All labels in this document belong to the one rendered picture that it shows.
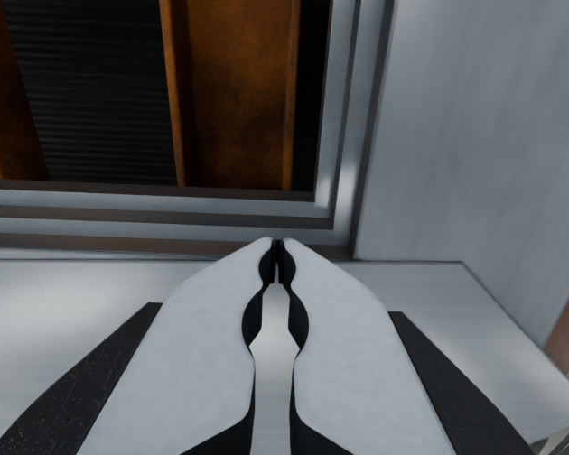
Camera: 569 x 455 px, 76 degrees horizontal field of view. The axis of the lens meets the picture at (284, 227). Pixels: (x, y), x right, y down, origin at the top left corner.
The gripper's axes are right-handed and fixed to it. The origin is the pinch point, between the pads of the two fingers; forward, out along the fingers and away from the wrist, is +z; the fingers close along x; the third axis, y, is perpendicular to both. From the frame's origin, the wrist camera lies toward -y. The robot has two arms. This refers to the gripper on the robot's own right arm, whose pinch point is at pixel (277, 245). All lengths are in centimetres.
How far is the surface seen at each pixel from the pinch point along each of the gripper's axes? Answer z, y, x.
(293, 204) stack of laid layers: 3.0, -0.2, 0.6
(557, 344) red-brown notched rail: 3.0, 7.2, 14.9
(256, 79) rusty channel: 17.5, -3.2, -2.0
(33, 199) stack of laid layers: 2.9, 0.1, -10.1
